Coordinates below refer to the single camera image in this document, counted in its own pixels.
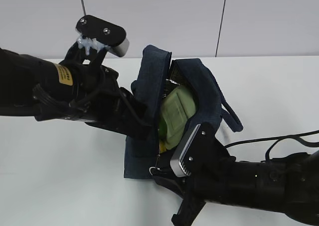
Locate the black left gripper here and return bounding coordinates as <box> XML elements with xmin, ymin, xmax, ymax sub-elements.
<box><xmin>33</xmin><ymin>61</ymin><xmax>151</xmax><ymax>139</ymax></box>

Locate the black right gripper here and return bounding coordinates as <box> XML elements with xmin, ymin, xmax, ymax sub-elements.
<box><xmin>152</xmin><ymin>156</ymin><xmax>285</xmax><ymax>226</ymax></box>

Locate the dark blue lunch bag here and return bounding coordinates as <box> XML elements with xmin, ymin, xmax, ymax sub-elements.
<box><xmin>124</xmin><ymin>45</ymin><xmax>243</xmax><ymax>180</ymax></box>

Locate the yellow pear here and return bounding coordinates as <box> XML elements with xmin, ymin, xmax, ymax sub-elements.
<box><xmin>159</xmin><ymin>141</ymin><xmax>166</xmax><ymax>154</ymax></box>

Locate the green lidded glass container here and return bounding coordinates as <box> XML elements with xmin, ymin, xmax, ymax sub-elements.
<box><xmin>158</xmin><ymin>86</ymin><xmax>196</xmax><ymax>150</ymax></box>

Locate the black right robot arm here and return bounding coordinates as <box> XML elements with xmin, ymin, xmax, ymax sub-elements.
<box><xmin>152</xmin><ymin>151</ymin><xmax>319</xmax><ymax>226</ymax></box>

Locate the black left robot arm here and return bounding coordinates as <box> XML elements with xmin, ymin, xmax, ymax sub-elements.
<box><xmin>0</xmin><ymin>46</ymin><xmax>151</xmax><ymax>139</ymax></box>

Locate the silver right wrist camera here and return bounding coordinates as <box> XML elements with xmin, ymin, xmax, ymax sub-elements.
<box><xmin>169</xmin><ymin>122</ymin><xmax>233</xmax><ymax>178</ymax></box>

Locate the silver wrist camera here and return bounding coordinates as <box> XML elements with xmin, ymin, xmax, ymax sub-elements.
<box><xmin>169</xmin><ymin>122</ymin><xmax>233</xmax><ymax>178</ymax></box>
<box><xmin>76</xmin><ymin>15</ymin><xmax>130</xmax><ymax>57</ymax></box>

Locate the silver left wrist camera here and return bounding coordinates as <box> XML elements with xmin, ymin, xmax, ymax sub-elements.
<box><xmin>76</xmin><ymin>15</ymin><xmax>130</xmax><ymax>57</ymax></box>

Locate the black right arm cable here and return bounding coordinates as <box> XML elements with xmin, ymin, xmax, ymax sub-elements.
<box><xmin>224</xmin><ymin>130</ymin><xmax>319</xmax><ymax>162</ymax></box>

